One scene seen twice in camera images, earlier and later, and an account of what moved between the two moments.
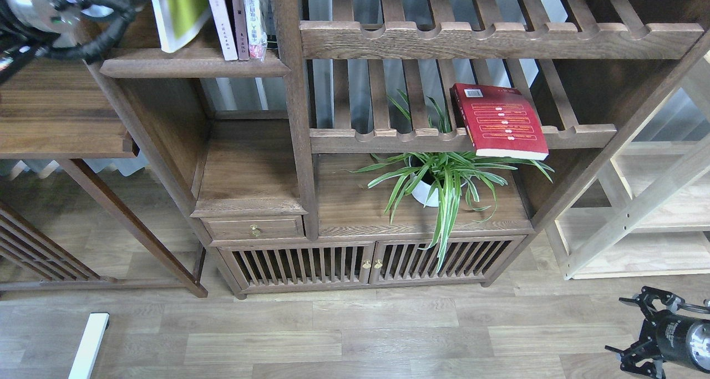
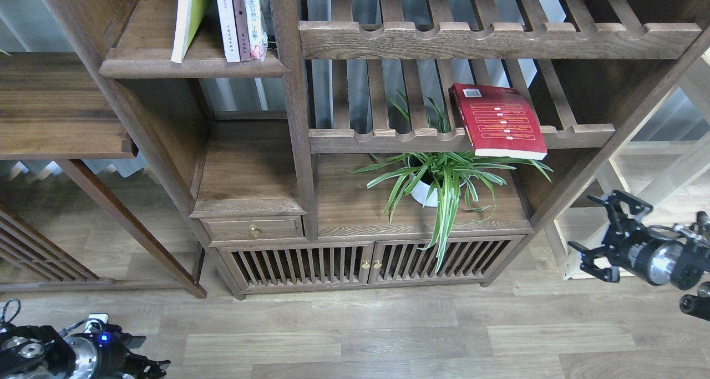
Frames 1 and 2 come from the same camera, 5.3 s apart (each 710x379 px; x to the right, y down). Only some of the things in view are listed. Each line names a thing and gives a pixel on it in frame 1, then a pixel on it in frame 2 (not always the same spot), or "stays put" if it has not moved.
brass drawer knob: [254, 230] stays put
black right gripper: [684, 339] → [643, 250]
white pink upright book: [257, 36] stays put
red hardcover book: [499, 122] stays put
